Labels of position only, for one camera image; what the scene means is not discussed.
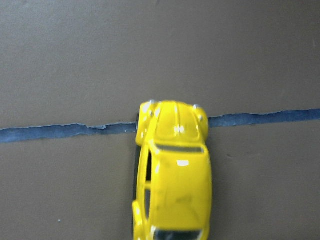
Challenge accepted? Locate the yellow beetle toy car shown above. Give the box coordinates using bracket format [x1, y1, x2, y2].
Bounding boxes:
[132, 100, 213, 240]

